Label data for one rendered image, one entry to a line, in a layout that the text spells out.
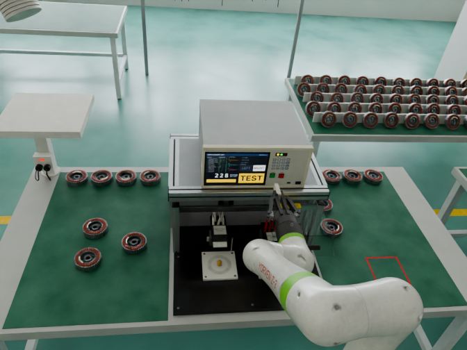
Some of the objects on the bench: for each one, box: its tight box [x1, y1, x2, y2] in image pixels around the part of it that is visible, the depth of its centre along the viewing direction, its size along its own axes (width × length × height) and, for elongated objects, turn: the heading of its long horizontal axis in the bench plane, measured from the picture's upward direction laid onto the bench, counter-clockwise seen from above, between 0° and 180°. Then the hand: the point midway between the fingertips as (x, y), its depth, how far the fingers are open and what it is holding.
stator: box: [83, 218, 108, 239], centre depth 189 cm, size 11×11×4 cm
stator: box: [74, 247, 102, 272], centre depth 174 cm, size 11×11×4 cm
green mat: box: [316, 172, 467, 308], centre depth 206 cm, size 94×61×1 cm, turn 0°
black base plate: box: [173, 225, 320, 316], centre depth 180 cm, size 47×64×2 cm
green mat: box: [2, 172, 170, 329], centre depth 189 cm, size 94×61×1 cm, turn 0°
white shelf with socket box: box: [0, 92, 95, 181], centre depth 199 cm, size 35×37×46 cm
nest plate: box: [202, 251, 238, 281], centre depth 176 cm, size 15×15×1 cm
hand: (277, 191), depth 156 cm, fingers closed
